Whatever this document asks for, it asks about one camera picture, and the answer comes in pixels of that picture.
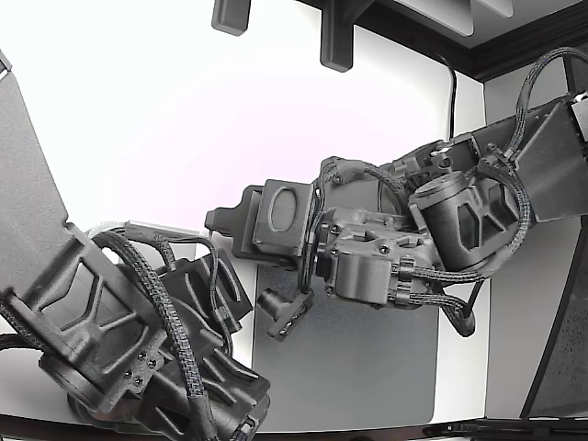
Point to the black holding gripper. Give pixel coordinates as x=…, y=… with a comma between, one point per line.
x=202, y=285

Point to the black gripper oval recess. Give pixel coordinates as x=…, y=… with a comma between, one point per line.
x=275, y=243

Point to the black robot arm with gripper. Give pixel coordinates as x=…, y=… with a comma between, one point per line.
x=546, y=174

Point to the black holding robot arm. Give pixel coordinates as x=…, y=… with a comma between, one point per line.
x=69, y=285

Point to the grey rectangular mat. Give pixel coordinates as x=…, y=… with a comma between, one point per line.
x=344, y=367

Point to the black table edge trim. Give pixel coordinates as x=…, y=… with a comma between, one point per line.
x=478, y=59

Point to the white angled panel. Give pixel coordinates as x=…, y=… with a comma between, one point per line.
x=459, y=11

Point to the black base bar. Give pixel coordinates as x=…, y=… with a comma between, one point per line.
x=505, y=425

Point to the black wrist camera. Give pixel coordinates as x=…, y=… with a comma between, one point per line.
x=287, y=317

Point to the short black bracket fixture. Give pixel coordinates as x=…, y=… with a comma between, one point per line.
x=229, y=16

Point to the tall black bracket fixture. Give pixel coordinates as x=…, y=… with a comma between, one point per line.
x=336, y=41

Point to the black slanted frame strut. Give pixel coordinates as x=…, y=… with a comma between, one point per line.
x=551, y=331

